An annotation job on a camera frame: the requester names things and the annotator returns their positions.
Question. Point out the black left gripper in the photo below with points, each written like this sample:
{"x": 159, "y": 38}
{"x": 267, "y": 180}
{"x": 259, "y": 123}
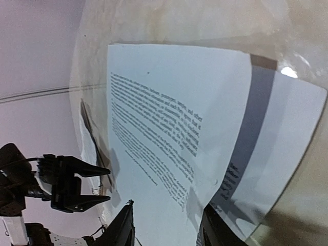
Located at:
{"x": 56, "y": 180}

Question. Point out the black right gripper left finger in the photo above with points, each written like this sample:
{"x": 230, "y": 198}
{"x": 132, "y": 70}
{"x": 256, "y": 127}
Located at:
{"x": 121, "y": 231}

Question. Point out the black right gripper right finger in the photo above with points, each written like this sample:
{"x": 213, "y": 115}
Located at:
{"x": 213, "y": 231}

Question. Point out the white agreement sheet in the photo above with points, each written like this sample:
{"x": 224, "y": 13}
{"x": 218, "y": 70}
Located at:
{"x": 174, "y": 117}
{"x": 280, "y": 118}

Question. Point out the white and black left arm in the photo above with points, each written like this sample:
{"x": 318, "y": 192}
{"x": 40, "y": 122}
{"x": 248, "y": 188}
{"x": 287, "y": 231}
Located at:
{"x": 15, "y": 174}

